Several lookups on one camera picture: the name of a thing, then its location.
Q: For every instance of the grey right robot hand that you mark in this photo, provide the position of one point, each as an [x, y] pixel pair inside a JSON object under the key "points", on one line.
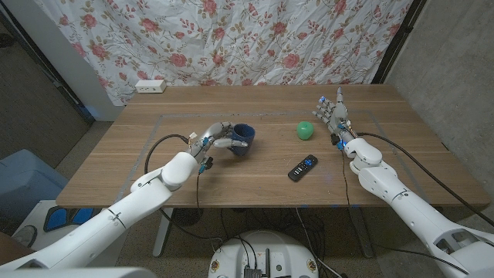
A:
{"points": [[339, 119]]}

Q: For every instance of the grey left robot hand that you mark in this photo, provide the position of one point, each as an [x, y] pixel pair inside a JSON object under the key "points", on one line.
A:
{"points": [[216, 133]]}

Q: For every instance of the dark blue mug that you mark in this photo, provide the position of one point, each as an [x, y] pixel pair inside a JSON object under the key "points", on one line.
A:
{"points": [[247, 135]]}

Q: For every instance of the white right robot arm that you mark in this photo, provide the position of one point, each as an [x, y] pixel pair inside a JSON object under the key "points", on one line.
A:
{"points": [[417, 216]]}

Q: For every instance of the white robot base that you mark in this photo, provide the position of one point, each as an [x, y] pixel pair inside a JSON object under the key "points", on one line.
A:
{"points": [[262, 247]]}

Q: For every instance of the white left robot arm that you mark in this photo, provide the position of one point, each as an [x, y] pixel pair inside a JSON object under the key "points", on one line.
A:
{"points": [[116, 220]]}

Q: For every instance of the green ball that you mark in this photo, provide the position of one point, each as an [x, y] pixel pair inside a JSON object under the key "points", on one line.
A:
{"points": [[305, 130]]}

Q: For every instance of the black TV remote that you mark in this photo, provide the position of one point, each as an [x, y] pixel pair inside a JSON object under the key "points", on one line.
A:
{"points": [[302, 168]]}

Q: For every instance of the white power strip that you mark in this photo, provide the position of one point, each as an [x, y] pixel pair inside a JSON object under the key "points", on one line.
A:
{"points": [[150, 86]]}

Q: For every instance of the black round fan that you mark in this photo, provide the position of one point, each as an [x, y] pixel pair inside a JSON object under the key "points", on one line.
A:
{"points": [[188, 216]]}

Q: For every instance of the floral backdrop cloth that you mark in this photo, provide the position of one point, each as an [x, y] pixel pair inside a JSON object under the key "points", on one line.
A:
{"points": [[231, 42]]}

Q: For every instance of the black backdrop stand pole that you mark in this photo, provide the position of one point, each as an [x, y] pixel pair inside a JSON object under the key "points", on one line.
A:
{"points": [[397, 40]]}

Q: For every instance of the white table leg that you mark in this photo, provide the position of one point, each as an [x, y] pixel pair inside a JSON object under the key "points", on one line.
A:
{"points": [[163, 231]]}

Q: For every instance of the grey table leg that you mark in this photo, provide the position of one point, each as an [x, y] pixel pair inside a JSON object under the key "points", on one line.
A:
{"points": [[363, 235]]}

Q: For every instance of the black antenna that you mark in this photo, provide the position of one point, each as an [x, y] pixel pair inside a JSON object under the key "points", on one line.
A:
{"points": [[267, 262]]}

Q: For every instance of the grey mini computer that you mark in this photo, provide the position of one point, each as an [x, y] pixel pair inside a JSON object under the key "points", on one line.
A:
{"points": [[252, 273]]}

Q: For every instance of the white floor mat blue footprints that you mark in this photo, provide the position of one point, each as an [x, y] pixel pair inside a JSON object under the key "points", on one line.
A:
{"points": [[61, 218]]}

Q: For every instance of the blue plastic bin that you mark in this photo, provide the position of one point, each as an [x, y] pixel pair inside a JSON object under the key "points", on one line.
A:
{"points": [[27, 181]]}

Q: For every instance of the small grey sneaker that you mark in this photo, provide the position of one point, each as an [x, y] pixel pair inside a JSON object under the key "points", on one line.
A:
{"points": [[27, 236]]}

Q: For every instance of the person leg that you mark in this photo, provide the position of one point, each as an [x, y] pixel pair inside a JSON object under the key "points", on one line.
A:
{"points": [[11, 251]]}

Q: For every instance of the black door frame strip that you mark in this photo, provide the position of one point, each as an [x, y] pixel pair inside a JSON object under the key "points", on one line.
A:
{"points": [[56, 79]]}

